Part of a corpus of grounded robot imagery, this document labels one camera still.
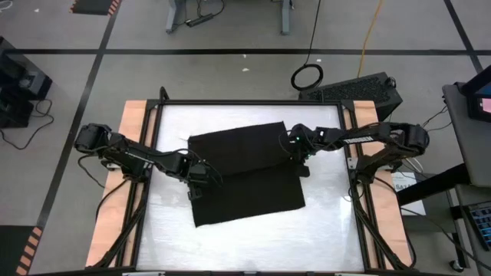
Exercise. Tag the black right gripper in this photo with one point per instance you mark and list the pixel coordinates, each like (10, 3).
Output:
(303, 143)

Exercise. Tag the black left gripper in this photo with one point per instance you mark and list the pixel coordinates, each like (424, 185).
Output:
(193, 168)

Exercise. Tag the black towel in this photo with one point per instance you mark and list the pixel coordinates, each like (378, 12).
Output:
(249, 191)

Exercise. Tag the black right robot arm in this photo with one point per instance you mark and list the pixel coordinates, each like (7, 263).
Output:
(360, 138)

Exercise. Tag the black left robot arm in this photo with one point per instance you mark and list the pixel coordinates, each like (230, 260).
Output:
(134, 155)

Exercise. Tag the black computer tower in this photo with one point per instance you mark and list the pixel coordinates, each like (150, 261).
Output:
(356, 90)

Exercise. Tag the white paper sheet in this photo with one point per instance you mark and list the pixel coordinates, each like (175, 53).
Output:
(412, 199)

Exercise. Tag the black cart beam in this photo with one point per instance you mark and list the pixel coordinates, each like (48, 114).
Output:
(433, 186)

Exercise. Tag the grey desk leg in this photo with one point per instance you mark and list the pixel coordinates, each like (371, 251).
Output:
(173, 15)
(285, 17)

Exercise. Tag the grey side table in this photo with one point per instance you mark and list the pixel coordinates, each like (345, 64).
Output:
(472, 145)

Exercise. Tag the black power strip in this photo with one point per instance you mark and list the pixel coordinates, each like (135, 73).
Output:
(199, 20)

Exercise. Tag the black caster wheel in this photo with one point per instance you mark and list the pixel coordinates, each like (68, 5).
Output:
(456, 265)

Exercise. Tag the black keyboard with blue keys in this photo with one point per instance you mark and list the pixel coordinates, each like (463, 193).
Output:
(481, 226)

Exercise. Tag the black mat with orange stripes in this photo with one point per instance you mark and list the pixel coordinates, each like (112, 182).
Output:
(94, 5)
(15, 249)

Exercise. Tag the black laptop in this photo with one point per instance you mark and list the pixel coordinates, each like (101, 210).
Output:
(479, 99)

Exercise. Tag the black equipment case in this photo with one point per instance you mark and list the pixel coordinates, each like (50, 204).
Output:
(19, 84)

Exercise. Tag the black aluminium table frame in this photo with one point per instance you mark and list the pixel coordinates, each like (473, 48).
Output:
(245, 102)

